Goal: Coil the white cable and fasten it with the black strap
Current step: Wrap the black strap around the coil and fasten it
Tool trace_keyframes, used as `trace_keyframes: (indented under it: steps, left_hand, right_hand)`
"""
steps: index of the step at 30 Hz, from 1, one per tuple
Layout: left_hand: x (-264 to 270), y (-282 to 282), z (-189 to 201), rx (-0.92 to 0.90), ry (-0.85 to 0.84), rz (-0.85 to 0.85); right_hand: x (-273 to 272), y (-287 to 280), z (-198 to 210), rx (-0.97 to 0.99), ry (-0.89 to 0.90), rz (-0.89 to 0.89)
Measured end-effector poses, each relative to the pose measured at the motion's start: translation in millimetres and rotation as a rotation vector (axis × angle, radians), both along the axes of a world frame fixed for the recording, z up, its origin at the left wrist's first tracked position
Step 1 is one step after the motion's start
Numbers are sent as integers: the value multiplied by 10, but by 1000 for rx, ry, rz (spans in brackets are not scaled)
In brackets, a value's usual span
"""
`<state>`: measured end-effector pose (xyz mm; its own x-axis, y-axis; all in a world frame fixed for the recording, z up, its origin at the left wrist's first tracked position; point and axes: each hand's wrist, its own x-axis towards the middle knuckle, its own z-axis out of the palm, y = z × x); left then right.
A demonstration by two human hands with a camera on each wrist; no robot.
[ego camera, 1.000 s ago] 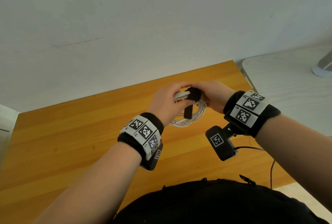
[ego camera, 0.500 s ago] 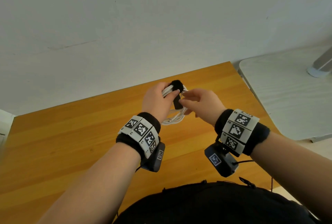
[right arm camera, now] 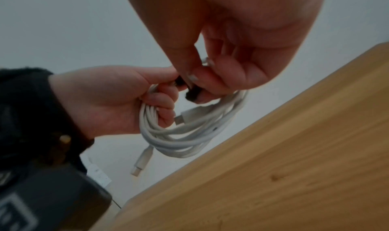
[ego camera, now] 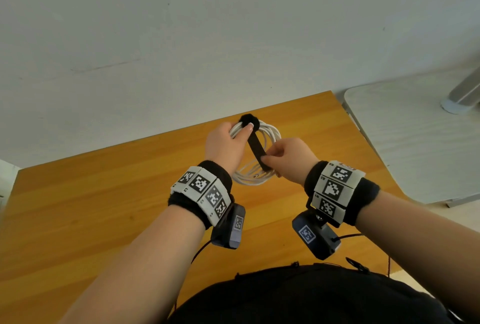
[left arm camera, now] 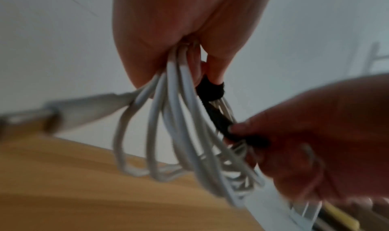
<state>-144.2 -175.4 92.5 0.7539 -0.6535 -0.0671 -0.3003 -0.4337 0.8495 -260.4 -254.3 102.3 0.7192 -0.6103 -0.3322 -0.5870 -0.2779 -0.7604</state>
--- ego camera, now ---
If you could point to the person's left hand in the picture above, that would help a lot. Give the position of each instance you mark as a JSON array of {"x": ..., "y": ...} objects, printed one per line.
[{"x": 225, "y": 149}]

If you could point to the person's right hand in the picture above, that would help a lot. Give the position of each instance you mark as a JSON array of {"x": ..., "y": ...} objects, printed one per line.
[{"x": 294, "y": 160}]

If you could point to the person's left forearm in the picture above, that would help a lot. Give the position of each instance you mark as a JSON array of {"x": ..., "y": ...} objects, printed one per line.
[{"x": 138, "y": 267}]

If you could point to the person's right forearm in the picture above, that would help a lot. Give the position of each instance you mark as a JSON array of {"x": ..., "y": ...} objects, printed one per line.
[{"x": 423, "y": 241}]

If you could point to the person's black shirt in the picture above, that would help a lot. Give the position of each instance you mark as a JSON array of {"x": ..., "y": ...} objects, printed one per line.
[{"x": 311, "y": 297}]

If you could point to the black left wristband with markers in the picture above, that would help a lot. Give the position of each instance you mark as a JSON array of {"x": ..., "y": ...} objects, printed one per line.
[{"x": 202, "y": 188}]

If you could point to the black wristband with markers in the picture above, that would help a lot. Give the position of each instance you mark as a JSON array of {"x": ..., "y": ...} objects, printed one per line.
[
  {"x": 337, "y": 188},
  {"x": 202, "y": 188}
]

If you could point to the black right wristband with markers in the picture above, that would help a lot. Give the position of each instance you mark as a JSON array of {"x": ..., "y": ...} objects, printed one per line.
[{"x": 337, "y": 188}]

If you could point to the white side table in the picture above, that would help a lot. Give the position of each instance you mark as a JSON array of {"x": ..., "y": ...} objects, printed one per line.
[{"x": 408, "y": 140}]

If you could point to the white drawer cabinet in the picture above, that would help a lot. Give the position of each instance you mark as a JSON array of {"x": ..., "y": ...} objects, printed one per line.
[{"x": 7, "y": 181}]

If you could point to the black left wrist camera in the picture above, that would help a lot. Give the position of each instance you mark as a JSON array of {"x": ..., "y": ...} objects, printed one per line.
[{"x": 228, "y": 228}]

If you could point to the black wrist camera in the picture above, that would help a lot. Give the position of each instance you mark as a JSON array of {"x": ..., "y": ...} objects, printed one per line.
[
  {"x": 228, "y": 228},
  {"x": 317, "y": 237}
]

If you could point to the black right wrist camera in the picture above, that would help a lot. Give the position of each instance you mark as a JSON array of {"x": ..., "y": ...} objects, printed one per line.
[{"x": 317, "y": 237}]

